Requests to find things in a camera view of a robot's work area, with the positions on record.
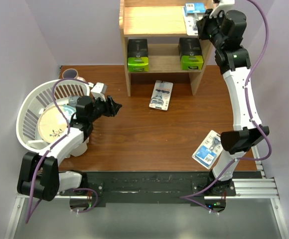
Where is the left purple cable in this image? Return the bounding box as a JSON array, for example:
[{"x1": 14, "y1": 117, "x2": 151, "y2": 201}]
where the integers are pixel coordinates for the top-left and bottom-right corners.
[{"x1": 24, "y1": 79, "x2": 100, "y2": 224}]

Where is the wooden two-tier shelf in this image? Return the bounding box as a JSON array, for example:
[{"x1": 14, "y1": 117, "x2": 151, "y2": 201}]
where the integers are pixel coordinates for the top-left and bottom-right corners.
[{"x1": 119, "y1": 0, "x2": 214, "y2": 97}]

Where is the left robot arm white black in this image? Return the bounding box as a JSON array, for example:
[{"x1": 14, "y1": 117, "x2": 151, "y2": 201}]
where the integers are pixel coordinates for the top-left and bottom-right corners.
[{"x1": 17, "y1": 96, "x2": 122, "y2": 201}]

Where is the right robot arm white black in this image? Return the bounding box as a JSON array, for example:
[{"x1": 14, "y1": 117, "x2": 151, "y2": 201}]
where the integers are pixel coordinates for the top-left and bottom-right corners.
[{"x1": 197, "y1": 9, "x2": 270, "y2": 196}]

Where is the white plastic slatted basket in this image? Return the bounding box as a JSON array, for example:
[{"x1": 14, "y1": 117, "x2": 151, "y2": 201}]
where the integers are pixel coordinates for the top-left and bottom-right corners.
[{"x1": 16, "y1": 80, "x2": 90, "y2": 152}]

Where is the blue razor blister pack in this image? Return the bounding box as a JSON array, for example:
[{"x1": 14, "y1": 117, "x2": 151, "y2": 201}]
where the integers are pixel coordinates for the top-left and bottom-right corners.
[
  {"x1": 182, "y1": 2, "x2": 206, "y2": 36},
  {"x1": 192, "y1": 130, "x2": 223, "y2": 169}
]

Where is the grey cup in basket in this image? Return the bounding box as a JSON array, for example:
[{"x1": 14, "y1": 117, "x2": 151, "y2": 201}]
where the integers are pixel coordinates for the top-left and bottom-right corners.
[{"x1": 68, "y1": 96, "x2": 80, "y2": 107}]

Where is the cream and teal plate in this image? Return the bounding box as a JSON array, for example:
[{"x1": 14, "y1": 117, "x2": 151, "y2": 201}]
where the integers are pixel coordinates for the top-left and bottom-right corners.
[{"x1": 38, "y1": 105, "x2": 76, "y2": 143}]

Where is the aluminium frame rail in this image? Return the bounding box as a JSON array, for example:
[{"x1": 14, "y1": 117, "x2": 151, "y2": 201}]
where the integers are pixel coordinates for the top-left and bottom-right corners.
[{"x1": 3, "y1": 66, "x2": 289, "y2": 239}]

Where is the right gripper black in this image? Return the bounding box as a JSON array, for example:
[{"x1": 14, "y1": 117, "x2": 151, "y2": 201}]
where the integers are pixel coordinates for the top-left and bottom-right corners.
[{"x1": 196, "y1": 7, "x2": 226, "y2": 49}]

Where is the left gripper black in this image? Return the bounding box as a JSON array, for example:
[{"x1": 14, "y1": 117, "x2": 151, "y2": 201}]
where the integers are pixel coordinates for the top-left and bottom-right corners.
[{"x1": 88, "y1": 95, "x2": 122, "y2": 122}]

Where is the black green razor box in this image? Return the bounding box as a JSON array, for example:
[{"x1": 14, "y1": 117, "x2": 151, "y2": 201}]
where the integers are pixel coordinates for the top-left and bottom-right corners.
[
  {"x1": 127, "y1": 39, "x2": 149, "y2": 73},
  {"x1": 178, "y1": 37, "x2": 204, "y2": 70}
]

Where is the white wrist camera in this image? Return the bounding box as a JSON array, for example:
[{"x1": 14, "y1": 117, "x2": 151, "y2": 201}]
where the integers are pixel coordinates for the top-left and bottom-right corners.
[
  {"x1": 88, "y1": 82, "x2": 107, "y2": 102},
  {"x1": 209, "y1": 0, "x2": 235, "y2": 18}
]

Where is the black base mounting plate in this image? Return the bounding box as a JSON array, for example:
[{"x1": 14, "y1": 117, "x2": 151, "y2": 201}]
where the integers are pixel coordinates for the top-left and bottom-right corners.
[{"x1": 59, "y1": 171, "x2": 237, "y2": 210}]

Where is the purple and pink mug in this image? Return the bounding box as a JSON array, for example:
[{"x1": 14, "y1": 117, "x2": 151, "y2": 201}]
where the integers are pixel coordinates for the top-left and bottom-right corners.
[{"x1": 62, "y1": 68, "x2": 79, "y2": 79}]

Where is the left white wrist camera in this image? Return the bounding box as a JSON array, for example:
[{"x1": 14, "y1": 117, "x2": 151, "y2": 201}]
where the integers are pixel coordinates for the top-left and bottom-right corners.
[{"x1": 88, "y1": 82, "x2": 107, "y2": 102}]

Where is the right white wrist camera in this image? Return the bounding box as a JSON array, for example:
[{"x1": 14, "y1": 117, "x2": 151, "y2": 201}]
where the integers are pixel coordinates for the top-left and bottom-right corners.
[{"x1": 209, "y1": 0, "x2": 235, "y2": 18}]

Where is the white bowl under basket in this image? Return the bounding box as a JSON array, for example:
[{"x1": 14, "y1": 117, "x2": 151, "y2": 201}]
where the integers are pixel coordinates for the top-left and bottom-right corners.
[{"x1": 65, "y1": 137, "x2": 89, "y2": 158}]

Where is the white Gillette razor blister pack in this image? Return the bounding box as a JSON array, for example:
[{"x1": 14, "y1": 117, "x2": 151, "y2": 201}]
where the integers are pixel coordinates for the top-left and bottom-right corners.
[{"x1": 149, "y1": 80, "x2": 173, "y2": 111}]

